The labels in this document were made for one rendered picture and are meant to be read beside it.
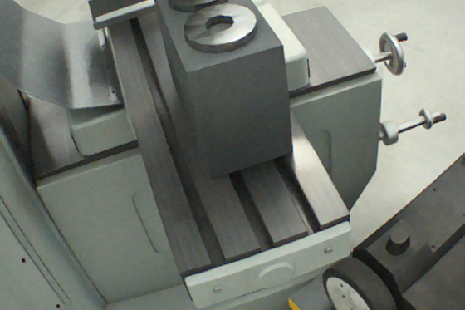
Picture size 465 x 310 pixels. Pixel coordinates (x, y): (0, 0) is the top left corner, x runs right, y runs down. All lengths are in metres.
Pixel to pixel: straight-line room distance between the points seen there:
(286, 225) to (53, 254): 0.70
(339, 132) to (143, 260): 0.57
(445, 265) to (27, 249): 0.89
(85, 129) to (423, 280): 0.72
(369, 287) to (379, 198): 0.91
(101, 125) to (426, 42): 1.80
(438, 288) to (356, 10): 1.89
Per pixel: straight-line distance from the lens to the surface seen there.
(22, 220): 1.21
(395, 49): 1.43
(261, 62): 0.70
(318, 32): 1.37
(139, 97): 0.95
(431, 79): 2.42
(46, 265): 1.33
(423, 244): 1.12
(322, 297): 1.29
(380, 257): 1.10
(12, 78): 1.03
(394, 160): 2.07
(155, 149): 0.86
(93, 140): 1.14
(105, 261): 1.43
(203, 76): 0.68
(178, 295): 1.57
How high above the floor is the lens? 1.54
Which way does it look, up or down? 45 degrees down
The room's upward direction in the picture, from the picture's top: 10 degrees counter-clockwise
